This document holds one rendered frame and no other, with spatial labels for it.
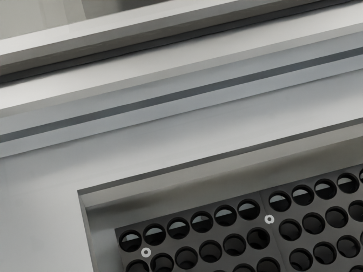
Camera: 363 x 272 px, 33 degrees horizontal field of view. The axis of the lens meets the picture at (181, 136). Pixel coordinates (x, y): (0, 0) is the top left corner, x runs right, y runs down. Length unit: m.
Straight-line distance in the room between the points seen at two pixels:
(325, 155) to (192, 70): 0.18
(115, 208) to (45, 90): 0.15
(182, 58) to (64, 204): 0.10
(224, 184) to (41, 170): 0.15
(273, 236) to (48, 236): 0.13
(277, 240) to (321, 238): 0.02
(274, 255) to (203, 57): 0.12
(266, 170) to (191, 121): 0.12
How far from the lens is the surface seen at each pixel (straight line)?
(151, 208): 0.42
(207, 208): 0.36
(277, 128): 0.33
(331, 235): 0.36
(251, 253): 0.35
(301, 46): 0.31
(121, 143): 0.32
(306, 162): 0.44
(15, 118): 0.30
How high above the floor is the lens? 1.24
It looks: 64 degrees down
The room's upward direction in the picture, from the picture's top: 3 degrees counter-clockwise
